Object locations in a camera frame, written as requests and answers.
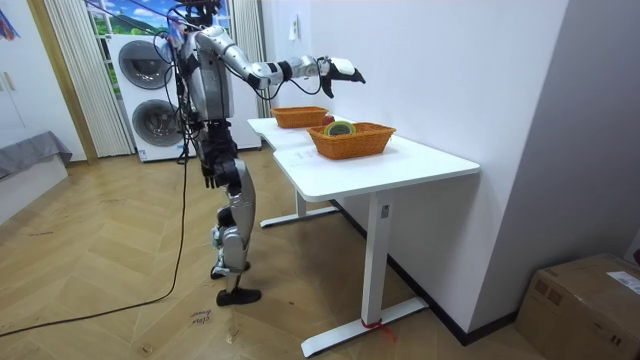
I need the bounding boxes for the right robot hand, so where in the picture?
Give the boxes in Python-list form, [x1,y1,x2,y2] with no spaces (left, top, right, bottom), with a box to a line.
[317,56,367,100]

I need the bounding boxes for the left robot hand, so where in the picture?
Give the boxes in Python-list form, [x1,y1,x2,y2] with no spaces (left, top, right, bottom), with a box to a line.
[201,162,222,190]

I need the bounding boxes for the robot legs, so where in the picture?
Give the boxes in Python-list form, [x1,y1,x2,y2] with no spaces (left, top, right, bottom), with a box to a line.
[197,119,263,308]

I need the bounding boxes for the green round soft toy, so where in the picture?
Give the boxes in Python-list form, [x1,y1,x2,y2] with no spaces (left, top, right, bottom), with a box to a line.
[323,120,358,138]

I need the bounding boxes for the orange wicker basket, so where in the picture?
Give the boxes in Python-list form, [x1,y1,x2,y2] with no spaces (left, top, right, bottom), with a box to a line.
[306,122,397,161]
[270,105,330,130]

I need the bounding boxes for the robot body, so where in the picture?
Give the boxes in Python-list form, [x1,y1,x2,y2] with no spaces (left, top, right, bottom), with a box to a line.
[152,0,237,129]

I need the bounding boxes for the white pleated curtain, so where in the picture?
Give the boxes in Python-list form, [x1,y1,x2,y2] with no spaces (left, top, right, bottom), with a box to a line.
[43,0,137,159]
[229,0,272,119]

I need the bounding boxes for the white desk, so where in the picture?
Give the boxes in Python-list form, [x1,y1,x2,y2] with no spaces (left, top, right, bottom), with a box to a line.
[247,115,482,359]

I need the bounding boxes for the white washing machine tower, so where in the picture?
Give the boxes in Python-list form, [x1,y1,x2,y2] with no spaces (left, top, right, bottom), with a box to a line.
[106,33,197,163]

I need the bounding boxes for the landscape window picture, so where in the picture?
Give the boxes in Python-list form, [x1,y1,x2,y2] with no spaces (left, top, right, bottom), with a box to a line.
[86,0,232,37]

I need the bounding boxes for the grey bed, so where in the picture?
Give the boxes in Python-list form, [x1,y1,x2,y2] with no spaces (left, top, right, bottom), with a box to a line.
[0,130,74,226]

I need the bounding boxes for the white wardrobe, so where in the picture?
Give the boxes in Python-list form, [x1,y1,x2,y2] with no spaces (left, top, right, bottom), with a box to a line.
[0,0,88,163]

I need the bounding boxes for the brown cardboard box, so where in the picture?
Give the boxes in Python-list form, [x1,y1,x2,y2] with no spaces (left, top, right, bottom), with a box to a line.
[514,253,640,360]

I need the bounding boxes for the black floor cable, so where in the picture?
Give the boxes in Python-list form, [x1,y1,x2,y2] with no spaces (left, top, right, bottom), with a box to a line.
[0,124,192,339]

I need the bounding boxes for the cable bundle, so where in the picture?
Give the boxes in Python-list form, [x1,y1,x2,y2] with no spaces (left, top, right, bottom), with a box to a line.
[83,0,202,47]

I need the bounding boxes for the wooden door frame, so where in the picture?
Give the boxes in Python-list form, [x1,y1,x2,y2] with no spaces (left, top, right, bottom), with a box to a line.
[26,0,100,165]

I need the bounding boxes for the red string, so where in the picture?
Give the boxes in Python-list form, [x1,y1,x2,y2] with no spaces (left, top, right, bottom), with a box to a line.
[360,318,400,344]

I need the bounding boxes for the colourful wall poster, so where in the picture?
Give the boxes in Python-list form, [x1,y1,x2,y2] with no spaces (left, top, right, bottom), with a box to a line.
[0,6,22,43]

